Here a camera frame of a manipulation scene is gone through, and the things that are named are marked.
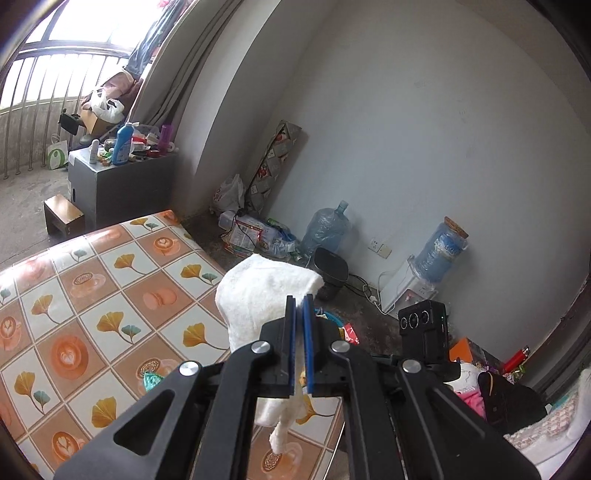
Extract empty blue water jug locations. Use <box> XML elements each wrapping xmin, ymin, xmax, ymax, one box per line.
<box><xmin>302</xmin><ymin>200</ymin><xmax>353</xmax><ymax>256</ymax></box>

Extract knitted blanket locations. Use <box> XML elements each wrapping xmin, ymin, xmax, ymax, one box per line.
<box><xmin>503</xmin><ymin>369</ymin><xmax>591</xmax><ymax>468</ymax></box>

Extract black bag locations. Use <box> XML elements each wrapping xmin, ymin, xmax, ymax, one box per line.
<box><xmin>477</xmin><ymin>369</ymin><xmax>548</xmax><ymax>435</ymax></box>

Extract white plastic shopping bag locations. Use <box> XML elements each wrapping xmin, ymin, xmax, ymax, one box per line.
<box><xmin>89</xmin><ymin>89</ymin><xmax>126</xmax><ymax>123</ymax></box>

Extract black bin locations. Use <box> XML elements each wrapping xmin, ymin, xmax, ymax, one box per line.
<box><xmin>313</xmin><ymin>247</ymin><xmax>350</xmax><ymax>302</ymax></box>

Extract blue detergent bottle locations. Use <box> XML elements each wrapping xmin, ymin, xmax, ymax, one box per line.
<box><xmin>112</xmin><ymin>122</ymin><xmax>135</xmax><ymax>166</ymax></box>

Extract brown cardboard box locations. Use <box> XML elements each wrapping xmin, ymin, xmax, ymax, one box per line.
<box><xmin>80</xmin><ymin>111</ymin><xmax>117</xmax><ymax>136</ymax></box>

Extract grey cabinet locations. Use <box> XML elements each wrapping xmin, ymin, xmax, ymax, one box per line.
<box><xmin>68</xmin><ymin>150</ymin><xmax>179</xmax><ymax>232</ymax></box>

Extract white water dispenser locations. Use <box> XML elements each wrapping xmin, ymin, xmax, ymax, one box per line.
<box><xmin>380</xmin><ymin>256</ymin><xmax>440</xmax><ymax>315</ymax></box>

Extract orange box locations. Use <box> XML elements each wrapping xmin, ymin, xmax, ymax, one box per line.
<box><xmin>450</xmin><ymin>338</ymin><xmax>491</xmax><ymax>366</ymax></box>

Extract white towel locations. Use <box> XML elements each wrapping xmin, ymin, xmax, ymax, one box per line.
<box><xmin>215</xmin><ymin>254</ymin><xmax>326</xmax><ymax>455</ymax></box>

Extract folded printed cardboard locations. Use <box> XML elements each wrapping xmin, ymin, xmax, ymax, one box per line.
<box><xmin>246</xmin><ymin>120</ymin><xmax>308</xmax><ymax>219</ymax></box>

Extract hanging blue jeans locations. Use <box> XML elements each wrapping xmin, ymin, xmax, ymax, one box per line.
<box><xmin>126</xmin><ymin>18</ymin><xmax>160</xmax><ymax>80</ymax></box>

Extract blue water jug on dispenser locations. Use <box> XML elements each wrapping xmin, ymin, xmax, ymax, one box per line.
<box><xmin>413</xmin><ymin>216</ymin><xmax>470</xmax><ymax>284</ymax></box>

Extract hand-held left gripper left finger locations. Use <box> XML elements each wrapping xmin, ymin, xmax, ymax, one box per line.
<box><xmin>54</xmin><ymin>295</ymin><xmax>297</xmax><ymax>480</ymax></box>

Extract wooden stool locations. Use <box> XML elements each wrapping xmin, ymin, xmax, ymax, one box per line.
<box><xmin>44</xmin><ymin>194</ymin><xmax>86</xmax><ymax>241</ymax></box>

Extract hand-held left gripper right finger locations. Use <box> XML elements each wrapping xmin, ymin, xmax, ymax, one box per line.
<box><xmin>302</xmin><ymin>294</ymin><xmax>541</xmax><ymax>480</ymax></box>

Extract red lighter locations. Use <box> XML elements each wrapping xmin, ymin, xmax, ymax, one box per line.
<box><xmin>503</xmin><ymin>346</ymin><xmax>531</xmax><ymax>373</ymax></box>

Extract grey curtain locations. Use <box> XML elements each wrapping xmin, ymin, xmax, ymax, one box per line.
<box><xmin>133</xmin><ymin>0</ymin><xmax>246</xmax><ymax>136</ymax></box>

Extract metal window railing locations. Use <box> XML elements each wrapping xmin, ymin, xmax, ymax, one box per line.
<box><xmin>0</xmin><ymin>41</ymin><xmax>134</xmax><ymax>182</ymax></box>

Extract pile of floor litter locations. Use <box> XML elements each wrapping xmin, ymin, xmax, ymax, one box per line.
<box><xmin>219</xmin><ymin>210</ymin><xmax>306</xmax><ymax>260</ymax></box>

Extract white green paper bag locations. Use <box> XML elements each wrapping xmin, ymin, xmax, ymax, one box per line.
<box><xmin>46</xmin><ymin>134</ymin><xmax>70</xmax><ymax>171</ymax></box>

